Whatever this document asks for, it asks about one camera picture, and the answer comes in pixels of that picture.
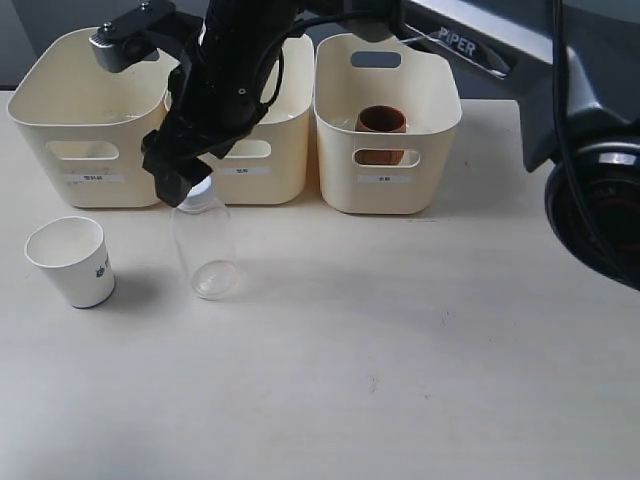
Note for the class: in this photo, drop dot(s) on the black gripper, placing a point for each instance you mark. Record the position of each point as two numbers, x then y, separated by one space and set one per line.
233 71

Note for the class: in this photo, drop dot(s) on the clear plastic bottle white cap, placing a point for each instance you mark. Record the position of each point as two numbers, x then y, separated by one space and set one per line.
202 232

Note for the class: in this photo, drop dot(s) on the white paper cup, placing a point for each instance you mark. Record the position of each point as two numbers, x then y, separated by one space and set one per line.
72 253

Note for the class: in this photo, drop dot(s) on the dark brown wooden cup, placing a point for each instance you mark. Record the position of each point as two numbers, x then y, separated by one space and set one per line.
380 119

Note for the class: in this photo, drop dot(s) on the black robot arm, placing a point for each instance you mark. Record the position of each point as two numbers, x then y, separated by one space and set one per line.
574 73

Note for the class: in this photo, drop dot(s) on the middle cream plastic bin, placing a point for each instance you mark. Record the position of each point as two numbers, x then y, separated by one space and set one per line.
269 166

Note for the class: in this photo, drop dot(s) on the cream plastic bin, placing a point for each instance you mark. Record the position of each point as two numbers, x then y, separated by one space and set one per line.
352 75
85 125
269 166

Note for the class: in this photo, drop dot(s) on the left cream plastic bin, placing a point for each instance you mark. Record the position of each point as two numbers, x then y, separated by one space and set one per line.
85 125

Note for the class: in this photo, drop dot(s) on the right cream plastic bin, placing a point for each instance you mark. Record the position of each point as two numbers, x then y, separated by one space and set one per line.
352 75

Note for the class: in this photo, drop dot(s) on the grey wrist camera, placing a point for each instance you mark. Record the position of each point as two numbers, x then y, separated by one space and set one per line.
124 41

